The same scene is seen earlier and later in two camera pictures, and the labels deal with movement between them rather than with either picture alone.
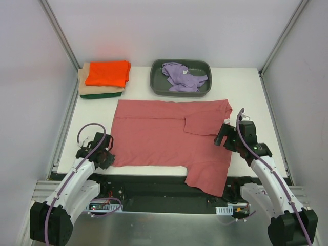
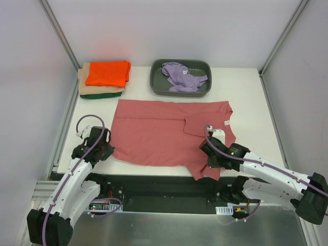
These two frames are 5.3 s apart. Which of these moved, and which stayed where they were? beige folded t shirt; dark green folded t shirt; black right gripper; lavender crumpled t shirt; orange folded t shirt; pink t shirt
Moved: pink t shirt; black right gripper
Stayed: lavender crumpled t shirt; dark green folded t shirt; beige folded t shirt; orange folded t shirt
